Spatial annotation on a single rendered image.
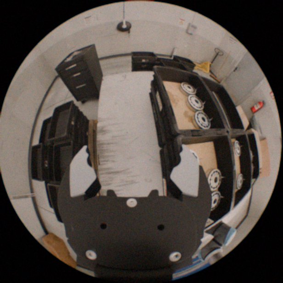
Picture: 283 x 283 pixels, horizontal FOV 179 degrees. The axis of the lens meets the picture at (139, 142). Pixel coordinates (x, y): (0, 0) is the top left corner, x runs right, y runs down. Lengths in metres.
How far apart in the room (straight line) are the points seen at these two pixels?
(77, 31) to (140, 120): 3.25
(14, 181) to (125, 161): 2.53
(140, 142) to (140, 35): 3.11
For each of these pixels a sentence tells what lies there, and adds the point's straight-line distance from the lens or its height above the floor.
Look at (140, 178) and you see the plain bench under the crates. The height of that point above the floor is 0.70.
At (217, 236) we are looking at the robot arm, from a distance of 0.72.
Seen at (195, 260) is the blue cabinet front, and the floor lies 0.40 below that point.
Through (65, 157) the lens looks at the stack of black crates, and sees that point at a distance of 1.09.
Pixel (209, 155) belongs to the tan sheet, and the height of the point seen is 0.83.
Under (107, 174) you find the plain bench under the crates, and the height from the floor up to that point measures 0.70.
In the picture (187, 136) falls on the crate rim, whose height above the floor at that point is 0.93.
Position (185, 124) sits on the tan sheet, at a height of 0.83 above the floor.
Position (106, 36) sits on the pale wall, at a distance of 3.23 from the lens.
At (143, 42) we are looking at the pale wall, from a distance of 3.32.
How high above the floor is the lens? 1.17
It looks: 75 degrees down
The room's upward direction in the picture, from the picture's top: 10 degrees clockwise
